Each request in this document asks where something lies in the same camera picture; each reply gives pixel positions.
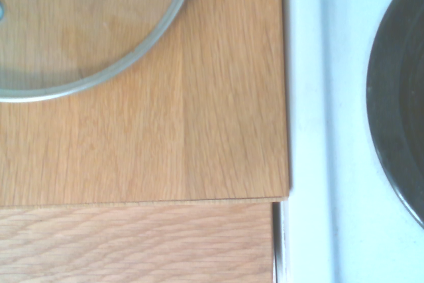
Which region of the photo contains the glass pot lid metal rim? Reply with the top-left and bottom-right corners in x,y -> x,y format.
0,0 -> 198,103

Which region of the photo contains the white electric stove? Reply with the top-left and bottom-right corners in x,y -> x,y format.
272,0 -> 424,283

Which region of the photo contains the metal stove edge trim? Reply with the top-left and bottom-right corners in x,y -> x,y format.
271,201 -> 286,283

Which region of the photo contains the wooden cabinet front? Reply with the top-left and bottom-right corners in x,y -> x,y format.
0,200 -> 274,283

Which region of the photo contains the black round hotplate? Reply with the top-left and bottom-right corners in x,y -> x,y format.
366,0 -> 424,231

